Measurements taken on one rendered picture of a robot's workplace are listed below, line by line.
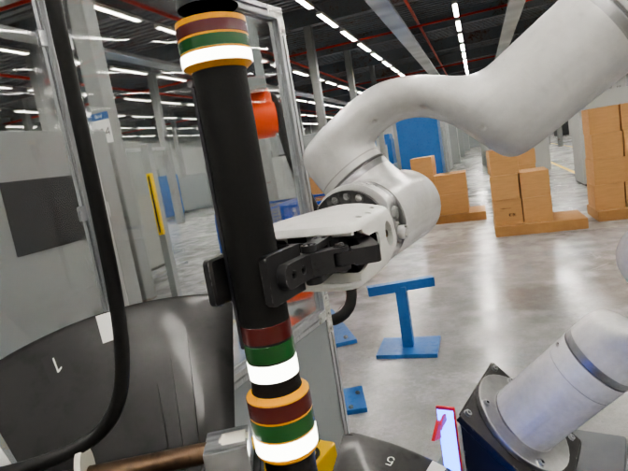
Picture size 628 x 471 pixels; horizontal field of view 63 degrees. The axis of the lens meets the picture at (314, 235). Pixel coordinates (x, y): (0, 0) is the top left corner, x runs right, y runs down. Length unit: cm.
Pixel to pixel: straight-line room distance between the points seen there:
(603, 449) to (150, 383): 88
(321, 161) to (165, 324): 22
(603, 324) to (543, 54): 50
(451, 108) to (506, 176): 728
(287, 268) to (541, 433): 72
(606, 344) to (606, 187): 755
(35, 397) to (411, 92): 43
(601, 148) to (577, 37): 783
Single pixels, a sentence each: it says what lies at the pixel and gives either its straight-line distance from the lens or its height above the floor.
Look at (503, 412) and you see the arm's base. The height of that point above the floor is 106.
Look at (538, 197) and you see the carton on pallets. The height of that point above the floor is 49.
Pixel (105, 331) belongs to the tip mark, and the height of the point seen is 142.
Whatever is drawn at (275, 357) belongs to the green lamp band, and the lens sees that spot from 34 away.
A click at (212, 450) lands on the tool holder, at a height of 136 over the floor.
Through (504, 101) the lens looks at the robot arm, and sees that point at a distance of 49.
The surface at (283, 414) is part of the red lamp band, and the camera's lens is 35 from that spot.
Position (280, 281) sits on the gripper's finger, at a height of 147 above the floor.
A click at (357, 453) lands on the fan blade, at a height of 119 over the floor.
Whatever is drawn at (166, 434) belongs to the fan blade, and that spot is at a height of 135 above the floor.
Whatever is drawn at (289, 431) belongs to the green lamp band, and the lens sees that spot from 35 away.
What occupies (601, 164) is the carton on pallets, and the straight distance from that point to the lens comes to 834.
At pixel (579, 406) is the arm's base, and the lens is 94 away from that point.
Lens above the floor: 154
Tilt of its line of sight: 9 degrees down
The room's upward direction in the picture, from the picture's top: 9 degrees counter-clockwise
